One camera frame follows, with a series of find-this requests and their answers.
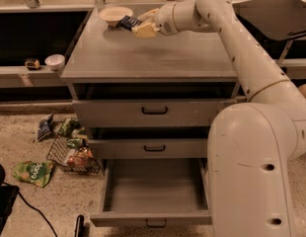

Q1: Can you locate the blue rxbar blueberry bar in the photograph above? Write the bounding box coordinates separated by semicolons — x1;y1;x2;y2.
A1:
117;16;141;31

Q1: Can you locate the blue white snack bag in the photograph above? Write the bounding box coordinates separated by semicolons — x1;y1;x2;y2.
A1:
37;114;53;141

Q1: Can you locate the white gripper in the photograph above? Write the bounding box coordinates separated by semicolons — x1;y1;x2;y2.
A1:
131;3;176;39

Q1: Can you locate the green snack bag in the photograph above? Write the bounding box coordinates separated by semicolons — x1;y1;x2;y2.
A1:
13;161;53;188

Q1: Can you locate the orange red snack bag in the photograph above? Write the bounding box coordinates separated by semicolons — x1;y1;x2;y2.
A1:
65;147;93;168

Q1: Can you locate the beige paper bowl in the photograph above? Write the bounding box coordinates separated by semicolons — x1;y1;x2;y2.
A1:
99;6;133;27

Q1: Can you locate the black tray stand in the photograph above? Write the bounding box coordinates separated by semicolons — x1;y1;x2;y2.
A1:
233;0;306;59

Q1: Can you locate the grey middle drawer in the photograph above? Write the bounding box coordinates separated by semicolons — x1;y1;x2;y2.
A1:
89;138;207;159

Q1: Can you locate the black device at left edge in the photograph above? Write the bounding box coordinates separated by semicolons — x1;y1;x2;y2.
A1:
0;164;20;236

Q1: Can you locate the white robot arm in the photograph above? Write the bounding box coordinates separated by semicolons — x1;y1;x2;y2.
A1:
132;0;306;237

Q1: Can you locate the black cable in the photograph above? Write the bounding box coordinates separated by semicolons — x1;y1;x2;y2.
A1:
2;181;58;237

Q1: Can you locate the grey drawer cabinet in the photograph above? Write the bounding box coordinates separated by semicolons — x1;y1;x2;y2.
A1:
60;2;247;175

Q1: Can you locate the grey top drawer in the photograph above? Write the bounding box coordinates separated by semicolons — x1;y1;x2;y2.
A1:
73;99;235;127

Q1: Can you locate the green chip bag in basket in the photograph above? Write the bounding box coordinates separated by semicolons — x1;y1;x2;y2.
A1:
58;118;81;137

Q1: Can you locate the black wire basket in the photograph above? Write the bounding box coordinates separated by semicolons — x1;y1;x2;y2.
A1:
46;125;101;174

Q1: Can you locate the grey open bottom drawer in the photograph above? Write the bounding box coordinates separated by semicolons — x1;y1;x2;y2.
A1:
90;158;212;228

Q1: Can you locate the black cylindrical handle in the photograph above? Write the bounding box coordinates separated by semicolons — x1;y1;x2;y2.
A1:
74;214;85;237

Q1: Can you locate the small white cup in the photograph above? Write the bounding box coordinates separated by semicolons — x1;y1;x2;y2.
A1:
44;54;65;71

